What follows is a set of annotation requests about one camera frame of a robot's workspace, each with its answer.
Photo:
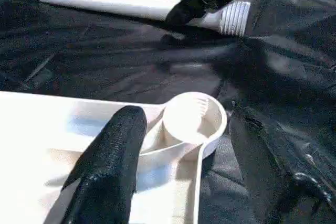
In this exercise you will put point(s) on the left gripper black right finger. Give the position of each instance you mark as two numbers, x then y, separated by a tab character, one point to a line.
307	203

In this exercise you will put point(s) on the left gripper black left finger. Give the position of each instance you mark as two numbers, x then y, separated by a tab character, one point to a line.
105	169

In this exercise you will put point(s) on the white plastic table leg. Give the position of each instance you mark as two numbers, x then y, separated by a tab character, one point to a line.
105	2

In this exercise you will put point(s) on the white plastic table top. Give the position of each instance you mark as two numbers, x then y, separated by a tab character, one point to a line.
39	119

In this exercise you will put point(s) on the black glossy mat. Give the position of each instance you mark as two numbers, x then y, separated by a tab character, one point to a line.
131	58

